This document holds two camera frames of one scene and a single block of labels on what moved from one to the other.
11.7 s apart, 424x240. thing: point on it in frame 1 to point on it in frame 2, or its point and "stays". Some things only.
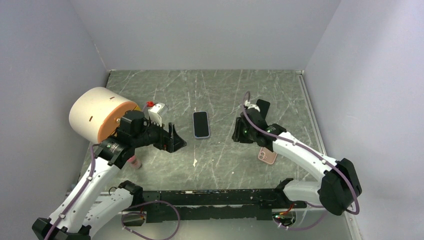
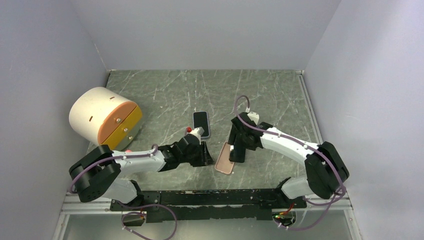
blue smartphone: x=201 y=124 stays
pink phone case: x=267 y=155 to x=223 y=164
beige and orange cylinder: x=93 y=114 stays
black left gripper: x=170 y=142 to x=204 y=159
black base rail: x=186 y=205 stays
